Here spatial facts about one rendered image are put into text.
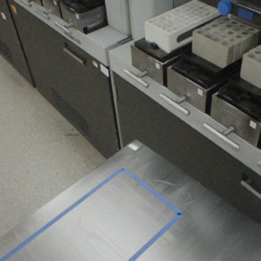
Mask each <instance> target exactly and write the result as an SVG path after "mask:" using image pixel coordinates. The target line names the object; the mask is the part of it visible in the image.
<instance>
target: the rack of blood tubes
mask: <svg viewBox="0 0 261 261"><path fill-rule="evenodd" d="M222 16H225V17H227V16H226V15H221V14H220V12H219V10H218V9H216V8H213V7H211V6H208V5H207V4H204V3H201V2H199V1H196V0H194V1H191V2H189V3H186V4H184V5H181V6H180V7H178V8H175V9H173V10H171V11H168V12H166V13H163V14H161V15H159V16H157V17H155V18H152V19H150V20H148V21H145V22H144V30H145V38H146V41H150V42H154V43H156V44H157V45H158V46H159V47H160V49H161V48H162V50H163V49H164V50H166V52H167V53H170V52H171V50H173V49H175V48H178V47H179V46H181V45H183V44H185V43H187V42H189V41H191V40H193V38H192V34H193V31H194V30H195V29H197V28H201V27H203V26H205V25H207V24H209V23H211V22H213V21H214V20H216V19H219V18H220V17H222ZM159 47H158V48H159Z"/></svg>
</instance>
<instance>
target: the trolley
mask: <svg viewBox="0 0 261 261"><path fill-rule="evenodd" d="M0 261H261V225H260V224H258V223H257V222H255V221H254V220H252V218H250V217H248V216H247V215H245V214H244V213H242V212H240V211H239V210H238V209H237V208H236V207H234V206H232V205H231V204H229V203H228V202H226V200H224V199H222V198H221V197H219V196H218V195H216V194H214V192H212V191H211V190H209V189H207V188H206V187H205V186H203V185H202V184H201V183H199V182H198V181H196V180H195V179H193V178H191V177H190V176H189V175H187V174H186V173H184V172H182V171H181V170H180V169H179V168H177V167H175V166H174V165H173V164H171V163H170V162H169V161H167V160H166V159H164V158H163V157H161V156H159V155H158V154H157V153H156V152H154V151H153V150H151V149H150V148H148V147H147V146H146V145H144V144H143V143H141V142H140V141H138V140H136V139H134V140H133V141H131V142H130V143H128V144H127V145H126V146H125V147H124V148H122V149H120V150H119V151H118V152H116V153H115V154H114V155H112V156H111V157H110V158H108V159H106V160H105V161H104V162H103V163H101V164H100V165H98V166H97V167H95V168H94V169H93V170H92V171H90V172H89V173H87V174H86V175H85V176H83V177H82V178H81V179H79V180H78V181H77V182H75V183H73V184H72V185H71V186H70V187H69V188H67V189H65V190H64V191H63V192H61V194H59V195H57V196H56V197H55V198H53V199H51V200H50V201H49V202H48V203H47V204H45V205H43V206H42V207H41V208H39V209H38V210H37V211H35V212H34V213H32V214H31V215H29V216H28V217H27V218H25V219H24V220H23V221H21V222H20V223H18V224H17V225H16V226H15V227H13V228H12V229H10V230H9V231H7V232H6V233H5V234H4V235H3V236H1V237H0Z"/></svg>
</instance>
